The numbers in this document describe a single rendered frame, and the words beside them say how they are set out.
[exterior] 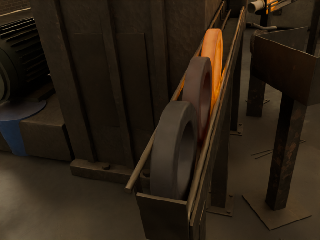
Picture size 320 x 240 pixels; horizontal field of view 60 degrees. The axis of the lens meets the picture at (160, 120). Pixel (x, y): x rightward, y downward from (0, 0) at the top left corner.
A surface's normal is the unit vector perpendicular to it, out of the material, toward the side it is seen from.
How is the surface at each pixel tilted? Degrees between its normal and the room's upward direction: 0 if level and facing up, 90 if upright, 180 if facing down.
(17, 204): 0
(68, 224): 0
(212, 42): 38
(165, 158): 53
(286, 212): 0
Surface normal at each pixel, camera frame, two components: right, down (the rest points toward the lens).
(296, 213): -0.08, -0.86
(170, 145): -0.26, -0.30
